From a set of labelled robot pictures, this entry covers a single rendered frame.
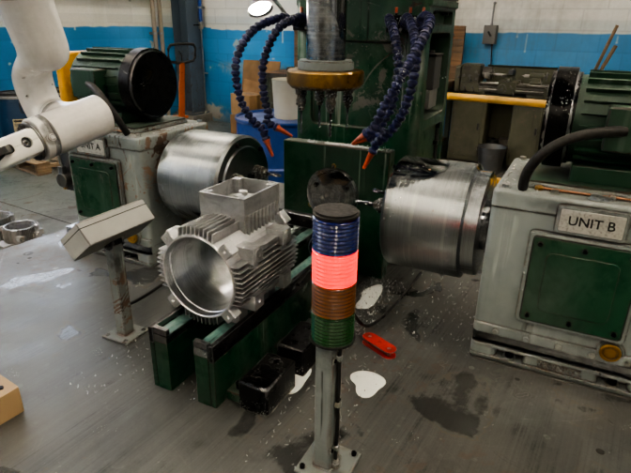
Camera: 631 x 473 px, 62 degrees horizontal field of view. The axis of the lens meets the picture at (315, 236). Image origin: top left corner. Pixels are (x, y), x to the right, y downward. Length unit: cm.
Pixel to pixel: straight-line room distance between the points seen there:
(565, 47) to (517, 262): 529
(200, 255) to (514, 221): 60
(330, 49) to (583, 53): 514
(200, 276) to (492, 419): 60
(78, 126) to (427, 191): 70
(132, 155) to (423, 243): 78
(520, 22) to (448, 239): 536
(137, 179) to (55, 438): 70
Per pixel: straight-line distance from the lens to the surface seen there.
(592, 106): 105
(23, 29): 108
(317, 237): 66
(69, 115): 115
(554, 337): 112
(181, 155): 139
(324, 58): 124
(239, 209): 95
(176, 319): 103
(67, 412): 106
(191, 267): 105
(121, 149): 147
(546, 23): 629
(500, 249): 106
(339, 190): 138
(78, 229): 106
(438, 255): 111
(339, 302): 69
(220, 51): 828
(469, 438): 97
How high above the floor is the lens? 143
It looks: 22 degrees down
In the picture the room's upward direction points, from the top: 1 degrees clockwise
